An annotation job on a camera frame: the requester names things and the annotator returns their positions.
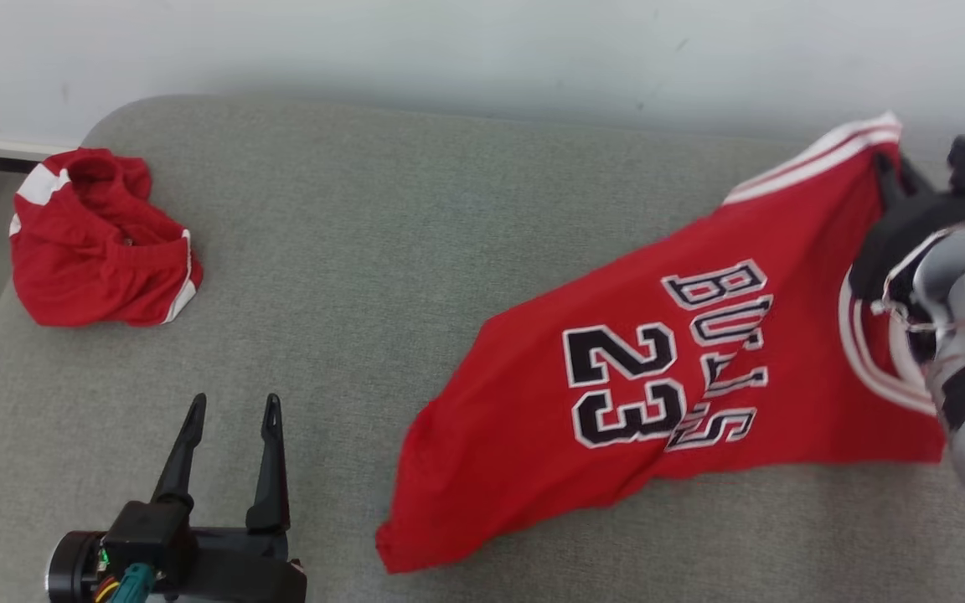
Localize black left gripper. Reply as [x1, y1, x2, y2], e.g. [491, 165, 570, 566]
[104, 394, 307, 603]

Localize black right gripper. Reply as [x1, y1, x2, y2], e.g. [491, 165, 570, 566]
[847, 153, 965, 302]

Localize red Bulls 23 shorts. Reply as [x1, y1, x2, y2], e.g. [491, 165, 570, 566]
[9, 147, 204, 327]

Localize red Bulls 23 jersey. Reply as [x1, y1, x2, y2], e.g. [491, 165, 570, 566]
[375, 111, 948, 575]

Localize thin right arm cable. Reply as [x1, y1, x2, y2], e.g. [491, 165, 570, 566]
[870, 224, 965, 369]

